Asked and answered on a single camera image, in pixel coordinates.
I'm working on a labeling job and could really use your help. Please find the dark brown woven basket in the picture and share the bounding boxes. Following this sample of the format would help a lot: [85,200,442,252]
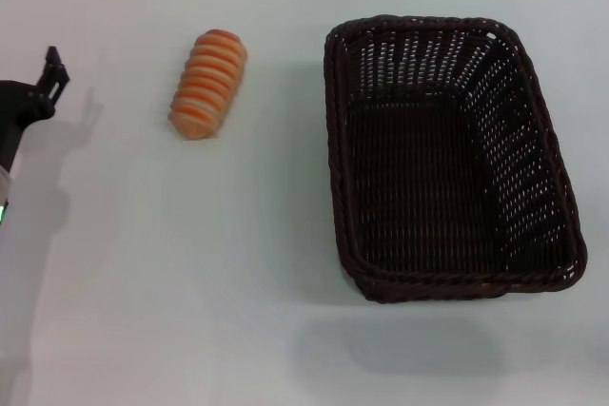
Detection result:
[324,14,590,302]

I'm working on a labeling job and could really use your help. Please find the orange striped bread roll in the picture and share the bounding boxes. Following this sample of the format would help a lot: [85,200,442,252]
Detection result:
[167,29,248,142]

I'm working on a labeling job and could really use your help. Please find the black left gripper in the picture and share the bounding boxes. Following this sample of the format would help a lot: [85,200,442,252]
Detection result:
[0,46,71,174]

